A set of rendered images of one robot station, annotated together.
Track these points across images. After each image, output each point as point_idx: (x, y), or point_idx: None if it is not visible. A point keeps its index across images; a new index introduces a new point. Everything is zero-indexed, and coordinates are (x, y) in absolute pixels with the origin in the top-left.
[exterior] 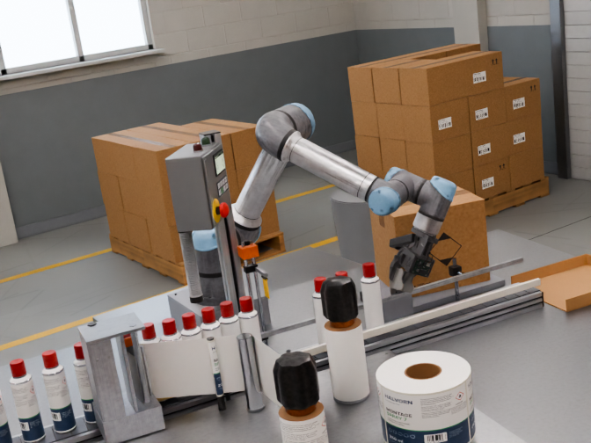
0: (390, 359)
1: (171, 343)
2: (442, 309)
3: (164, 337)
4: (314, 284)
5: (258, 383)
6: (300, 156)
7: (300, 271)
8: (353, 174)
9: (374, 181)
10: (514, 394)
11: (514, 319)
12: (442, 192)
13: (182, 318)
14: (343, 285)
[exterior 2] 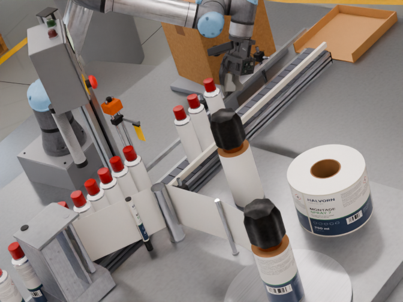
0: (291, 166)
1: (94, 214)
2: (269, 95)
3: (77, 209)
4: (174, 114)
5: (177, 219)
6: (123, 4)
7: (103, 88)
8: (177, 8)
9: (197, 9)
10: (364, 150)
11: (318, 82)
12: (250, 0)
13: (86, 187)
14: (232, 118)
